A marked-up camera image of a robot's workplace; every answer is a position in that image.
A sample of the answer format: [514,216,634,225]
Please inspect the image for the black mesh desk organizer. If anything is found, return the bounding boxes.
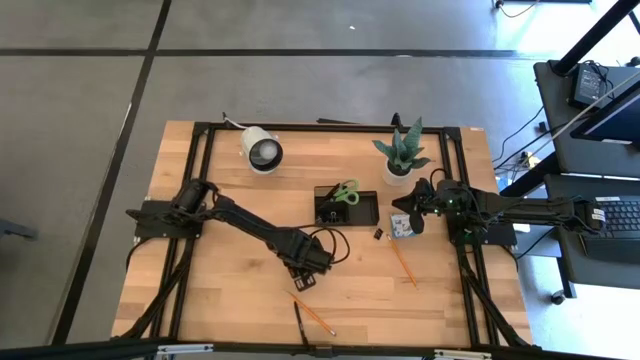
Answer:
[313,184,380,227]

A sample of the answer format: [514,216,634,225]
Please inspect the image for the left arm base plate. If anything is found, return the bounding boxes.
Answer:
[125,199,206,240]

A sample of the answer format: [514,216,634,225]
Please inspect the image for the white plant pot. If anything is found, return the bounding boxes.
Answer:
[382,159,419,187]

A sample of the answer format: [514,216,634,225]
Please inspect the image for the black rig crossbar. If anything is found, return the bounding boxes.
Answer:
[0,338,640,360]

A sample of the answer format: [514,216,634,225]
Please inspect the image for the black power adapter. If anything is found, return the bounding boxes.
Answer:
[569,62,609,110]

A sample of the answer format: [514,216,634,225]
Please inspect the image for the black diagonal pole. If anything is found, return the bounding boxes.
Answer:
[553,0,640,76]

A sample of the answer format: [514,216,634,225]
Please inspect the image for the white lamp cable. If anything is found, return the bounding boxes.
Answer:
[221,111,247,132]

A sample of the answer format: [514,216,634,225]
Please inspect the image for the white desk lamp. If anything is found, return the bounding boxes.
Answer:
[240,125,285,176]

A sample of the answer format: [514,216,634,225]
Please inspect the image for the black computer monitor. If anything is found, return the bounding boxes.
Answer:
[569,79,640,147]

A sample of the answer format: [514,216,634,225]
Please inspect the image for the thin black pen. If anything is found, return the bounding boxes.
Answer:
[293,300,310,346]

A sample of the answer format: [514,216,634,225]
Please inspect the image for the blue sticky note box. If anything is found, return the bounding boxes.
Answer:
[389,213,417,239]

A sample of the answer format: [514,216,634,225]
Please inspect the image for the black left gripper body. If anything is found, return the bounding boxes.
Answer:
[277,227,335,277]

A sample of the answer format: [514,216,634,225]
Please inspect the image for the black aluminium table frame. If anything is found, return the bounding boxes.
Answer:
[112,120,541,351]

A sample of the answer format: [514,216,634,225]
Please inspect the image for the grey floor object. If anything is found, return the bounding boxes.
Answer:
[0,218,40,241]

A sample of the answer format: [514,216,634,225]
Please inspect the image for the white diagonal rod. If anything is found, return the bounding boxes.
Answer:
[519,69,640,161]

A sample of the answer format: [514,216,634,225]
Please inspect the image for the dark grey keyboard desk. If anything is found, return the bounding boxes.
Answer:
[543,172,640,291]

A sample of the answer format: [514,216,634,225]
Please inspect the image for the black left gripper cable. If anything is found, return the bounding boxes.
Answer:
[298,224,352,266]

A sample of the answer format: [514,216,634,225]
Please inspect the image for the black floor cable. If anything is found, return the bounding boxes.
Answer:
[493,122,574,171]
[492,104,547,165]
[494,0,541,19]

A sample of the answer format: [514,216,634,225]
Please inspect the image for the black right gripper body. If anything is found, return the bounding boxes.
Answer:
[417,175,466,219]

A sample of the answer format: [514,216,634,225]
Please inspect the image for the yellow pencil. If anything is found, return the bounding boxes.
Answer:
[282,288,338,337]
[385,233,419,290]

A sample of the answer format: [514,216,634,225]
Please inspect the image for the green snake plant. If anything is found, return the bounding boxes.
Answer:
[371,116,432,176]

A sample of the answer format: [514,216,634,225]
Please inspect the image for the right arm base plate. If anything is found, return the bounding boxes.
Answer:
[446,214,518,247]

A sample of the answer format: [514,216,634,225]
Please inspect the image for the black computer keyboard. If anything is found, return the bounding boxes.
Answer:
[582,196,640,265]

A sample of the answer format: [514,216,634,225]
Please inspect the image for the green handled scissors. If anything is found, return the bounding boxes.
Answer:
[327,178,361,206]

